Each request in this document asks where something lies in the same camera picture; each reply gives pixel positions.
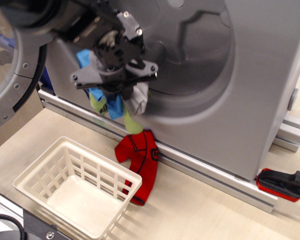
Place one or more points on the red miniature shirt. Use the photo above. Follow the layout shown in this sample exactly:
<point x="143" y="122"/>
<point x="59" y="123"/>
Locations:
<point x="143" y="154"/>

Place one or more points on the aluminium frame rail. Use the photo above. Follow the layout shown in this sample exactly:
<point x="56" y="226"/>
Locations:
<point x="9" y="208"/>

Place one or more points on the short aluminium extrusion block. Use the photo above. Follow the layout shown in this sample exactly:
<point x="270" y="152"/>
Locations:
<point x="288" y="135"/>

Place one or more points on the black metal bracket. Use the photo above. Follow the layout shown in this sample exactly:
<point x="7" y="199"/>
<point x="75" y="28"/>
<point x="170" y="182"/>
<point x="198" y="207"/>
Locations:
<point x="40" y="229"/>

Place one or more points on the blue miniature garment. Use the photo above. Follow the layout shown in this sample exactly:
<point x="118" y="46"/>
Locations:
<point x="99" y="102"/>

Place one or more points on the round washing machine door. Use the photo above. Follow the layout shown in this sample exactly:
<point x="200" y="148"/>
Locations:
<point x="22" y="62"/>

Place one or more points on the red black clamp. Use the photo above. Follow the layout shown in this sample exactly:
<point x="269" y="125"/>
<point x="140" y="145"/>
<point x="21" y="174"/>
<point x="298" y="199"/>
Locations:
<point x="279" y="184"/>

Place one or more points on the white plastic laundry basket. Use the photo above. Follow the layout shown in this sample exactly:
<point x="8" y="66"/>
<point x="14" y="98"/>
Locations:
<point x="87" y="190"/>

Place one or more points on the aluminium extrusion rail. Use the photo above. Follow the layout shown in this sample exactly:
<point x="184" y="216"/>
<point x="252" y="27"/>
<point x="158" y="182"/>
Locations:
<point x="232" y="184"/>

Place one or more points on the grey white cloth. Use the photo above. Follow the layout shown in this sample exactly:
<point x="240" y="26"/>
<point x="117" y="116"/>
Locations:
<point x="137" y="102"/>

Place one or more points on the light green miniature garment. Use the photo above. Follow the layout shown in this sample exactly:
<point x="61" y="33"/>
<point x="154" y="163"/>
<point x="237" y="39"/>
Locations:
<point x="131" y="125"/>

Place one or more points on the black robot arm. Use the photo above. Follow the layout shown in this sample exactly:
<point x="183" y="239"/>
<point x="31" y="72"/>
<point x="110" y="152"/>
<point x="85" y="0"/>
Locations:
<point x="114" y="37"/>

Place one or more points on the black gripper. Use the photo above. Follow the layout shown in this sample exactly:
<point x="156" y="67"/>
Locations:
<point x="115" y="80"/>

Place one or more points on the grey toy washing machine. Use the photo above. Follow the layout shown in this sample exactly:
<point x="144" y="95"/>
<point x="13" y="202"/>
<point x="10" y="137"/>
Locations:
<point x="227" y="72"/>

